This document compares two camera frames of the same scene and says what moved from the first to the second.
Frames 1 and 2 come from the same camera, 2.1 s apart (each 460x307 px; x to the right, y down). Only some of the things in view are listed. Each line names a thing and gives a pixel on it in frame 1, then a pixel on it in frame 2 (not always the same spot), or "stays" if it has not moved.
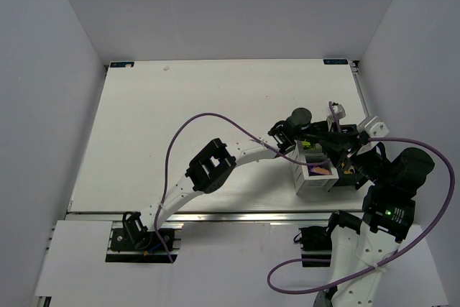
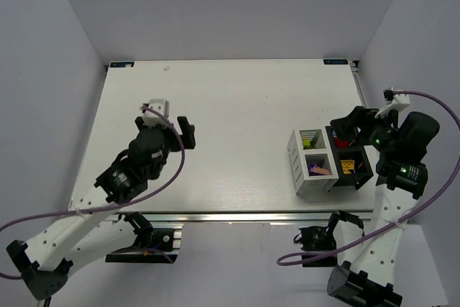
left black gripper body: (340, 138) -> (174, 134)
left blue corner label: (121, 64) stays
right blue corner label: (335, 62) stays
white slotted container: (312, 178) stays
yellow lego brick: (346, 172) stays
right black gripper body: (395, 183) -> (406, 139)
